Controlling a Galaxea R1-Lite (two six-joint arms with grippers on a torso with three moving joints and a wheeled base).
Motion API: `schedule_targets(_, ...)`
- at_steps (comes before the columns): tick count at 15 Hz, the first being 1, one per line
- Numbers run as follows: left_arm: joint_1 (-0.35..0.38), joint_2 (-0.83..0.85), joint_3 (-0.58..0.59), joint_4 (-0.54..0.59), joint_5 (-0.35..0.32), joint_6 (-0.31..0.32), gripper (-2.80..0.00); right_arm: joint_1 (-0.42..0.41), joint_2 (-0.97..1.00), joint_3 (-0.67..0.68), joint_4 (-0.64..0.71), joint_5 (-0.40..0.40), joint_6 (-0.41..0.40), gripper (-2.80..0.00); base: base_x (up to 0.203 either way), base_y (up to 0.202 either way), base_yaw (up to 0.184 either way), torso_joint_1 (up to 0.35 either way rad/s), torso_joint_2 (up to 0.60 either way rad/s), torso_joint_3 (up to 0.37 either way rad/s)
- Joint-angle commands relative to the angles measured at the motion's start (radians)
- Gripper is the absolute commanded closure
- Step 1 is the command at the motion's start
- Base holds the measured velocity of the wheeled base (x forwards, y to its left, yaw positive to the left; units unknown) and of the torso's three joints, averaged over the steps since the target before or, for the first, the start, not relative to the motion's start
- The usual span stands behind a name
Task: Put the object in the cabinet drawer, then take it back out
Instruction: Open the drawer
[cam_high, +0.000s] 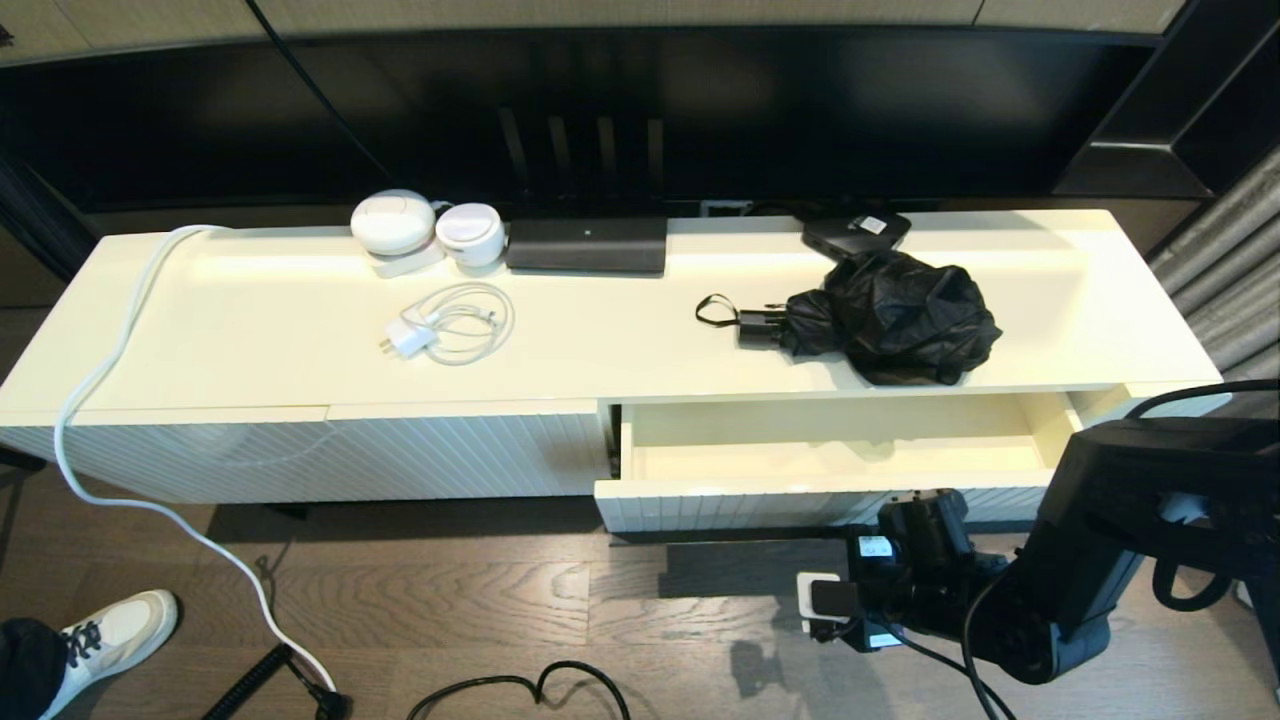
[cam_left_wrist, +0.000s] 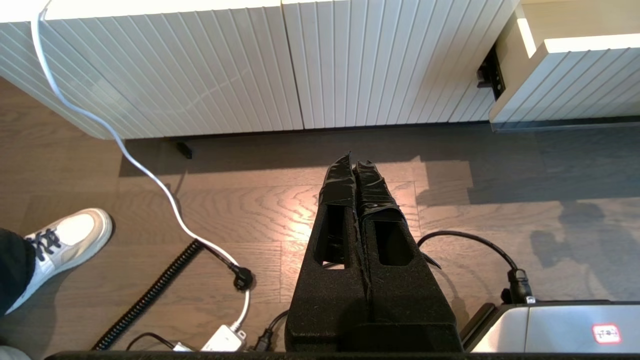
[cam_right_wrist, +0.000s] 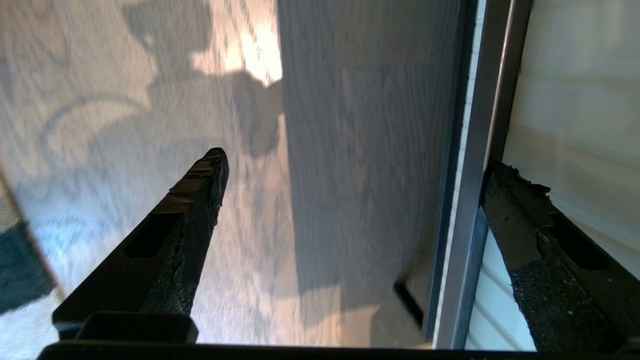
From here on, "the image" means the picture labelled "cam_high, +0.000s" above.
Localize white tv cabinet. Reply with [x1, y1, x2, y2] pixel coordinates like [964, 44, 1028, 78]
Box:
[0, 207, 1233, 504]

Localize grey curtain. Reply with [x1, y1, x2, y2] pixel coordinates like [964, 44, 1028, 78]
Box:
[1150, 140, 1280, 386]

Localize small white round device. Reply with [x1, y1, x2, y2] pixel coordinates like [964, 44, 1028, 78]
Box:
[436, 202, 506, 268]

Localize white sneaker black laces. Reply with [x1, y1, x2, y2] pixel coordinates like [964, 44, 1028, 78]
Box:
[40, 590, 181, 719]

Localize black coiled cable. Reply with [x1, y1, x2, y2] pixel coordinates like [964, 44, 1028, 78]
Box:
[205, 643, 351, 720]

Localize black set-top box with label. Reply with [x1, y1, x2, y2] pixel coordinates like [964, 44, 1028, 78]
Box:
[800, 205, 913, 261]

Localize white charger with coiled cable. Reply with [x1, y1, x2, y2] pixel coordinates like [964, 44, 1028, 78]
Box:
[378, 281, 516, 367]

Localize black umbrella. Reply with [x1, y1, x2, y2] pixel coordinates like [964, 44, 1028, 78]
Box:
[695, 250, 1004, 388]

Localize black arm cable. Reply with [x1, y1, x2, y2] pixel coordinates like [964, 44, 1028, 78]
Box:
[880, 378, 1280, 720]

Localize large white dome device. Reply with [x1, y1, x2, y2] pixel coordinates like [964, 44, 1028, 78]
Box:
[349, 188, 446, 280]

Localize thick white power cable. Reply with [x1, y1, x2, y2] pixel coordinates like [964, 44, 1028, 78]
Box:
[53, 224, 336, 691]

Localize black television screen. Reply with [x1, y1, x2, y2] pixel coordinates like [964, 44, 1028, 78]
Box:
[0, 28, 1171, 216]

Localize white fluted drawer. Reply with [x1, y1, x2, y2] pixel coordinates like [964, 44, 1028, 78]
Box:
[595, 392, 1086, 536]

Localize black shelf unit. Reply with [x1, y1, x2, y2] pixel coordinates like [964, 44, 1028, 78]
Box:
[1050, 0, 1280, 201]

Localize black router with antennas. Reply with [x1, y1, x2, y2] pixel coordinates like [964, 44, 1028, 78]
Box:
[497, 105, 669, 276]

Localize thin black floor cable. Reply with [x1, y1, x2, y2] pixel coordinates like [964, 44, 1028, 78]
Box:
[405, 660, 633, 720]

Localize black wall frame piece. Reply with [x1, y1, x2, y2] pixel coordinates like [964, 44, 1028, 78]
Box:
[0, 150, 106, 286]

